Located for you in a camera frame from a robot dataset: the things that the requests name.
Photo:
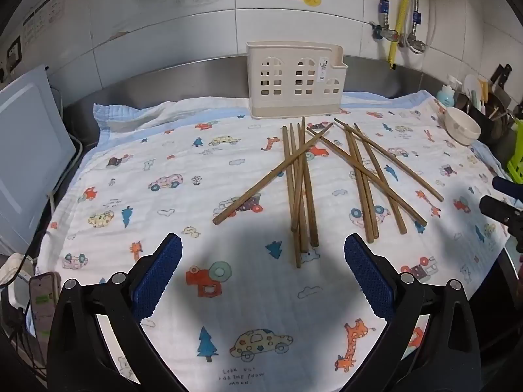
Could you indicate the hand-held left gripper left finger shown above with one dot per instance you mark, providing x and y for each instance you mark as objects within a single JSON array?
[{"x": 161, "y": 271}]

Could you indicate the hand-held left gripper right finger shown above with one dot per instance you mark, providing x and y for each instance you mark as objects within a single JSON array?
[{"x": 365, "y": 271}]

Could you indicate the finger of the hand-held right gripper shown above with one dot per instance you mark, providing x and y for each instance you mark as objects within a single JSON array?
[
  {"x": 508, "y": 184},
  {"x": 500, "y": 210}
]

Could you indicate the set of wooden chopsticks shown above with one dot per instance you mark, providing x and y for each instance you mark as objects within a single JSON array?
[{"x": 300, "y": 163}]

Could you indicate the beige plastic utensil holder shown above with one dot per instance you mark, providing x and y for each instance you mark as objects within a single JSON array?
[{"x": 286, "y": 73}]

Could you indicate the green plastic rack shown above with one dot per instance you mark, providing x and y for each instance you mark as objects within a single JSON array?
[{"x": 517, "y": 155}]

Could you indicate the dark utensil pot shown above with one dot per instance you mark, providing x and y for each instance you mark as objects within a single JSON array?
[{"x": 488, "y": 124}]

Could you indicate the white ceramic bowl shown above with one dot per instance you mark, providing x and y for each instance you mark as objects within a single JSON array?
[{"x": 461, "y": 126}]

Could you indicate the white spatula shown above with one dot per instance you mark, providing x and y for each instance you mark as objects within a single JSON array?
[{"x": 472, "y": 85}]

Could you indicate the light blue pump bottle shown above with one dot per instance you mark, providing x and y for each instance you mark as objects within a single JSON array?
[{"x": 446, "y": 96}]

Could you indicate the white printed cartoon cloth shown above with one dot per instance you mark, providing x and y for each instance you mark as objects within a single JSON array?
[{"x": 163, "y": 151}]

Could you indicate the smartphone with lit screen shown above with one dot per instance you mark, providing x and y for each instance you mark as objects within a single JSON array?
[{"x": 44, "y": 302}]

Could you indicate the metal water valve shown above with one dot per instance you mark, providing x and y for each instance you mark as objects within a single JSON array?
[{"x": 386, "y": 30}]

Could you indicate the yellow gas pipe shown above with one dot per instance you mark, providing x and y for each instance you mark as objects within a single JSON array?
[{"x": 402, "y": 4}]

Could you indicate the wall socket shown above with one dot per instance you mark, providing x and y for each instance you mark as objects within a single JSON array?
[{"x": 13, "y": 52}]

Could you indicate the printed wall label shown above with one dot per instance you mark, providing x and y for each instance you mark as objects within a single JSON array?
[{"x": 43, "y": 20}]

